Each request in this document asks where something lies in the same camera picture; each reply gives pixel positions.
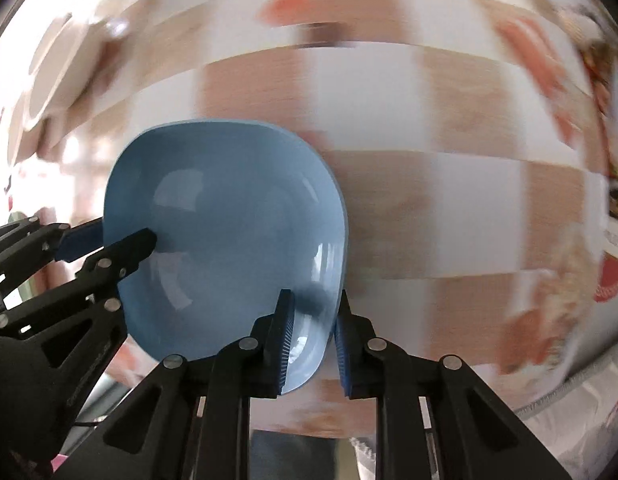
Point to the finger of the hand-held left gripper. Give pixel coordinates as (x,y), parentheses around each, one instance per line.
(131,252)
(81,240)

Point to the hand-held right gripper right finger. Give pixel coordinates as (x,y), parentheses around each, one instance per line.
(344,360)

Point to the white foam plate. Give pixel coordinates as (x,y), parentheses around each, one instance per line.
(59,70)

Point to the blue bowl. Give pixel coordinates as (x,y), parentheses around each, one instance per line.
(229,210)

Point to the checked printed tablecloth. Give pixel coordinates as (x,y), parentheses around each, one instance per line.
(414,200)

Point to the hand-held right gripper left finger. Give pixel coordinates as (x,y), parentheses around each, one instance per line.
(284,342)

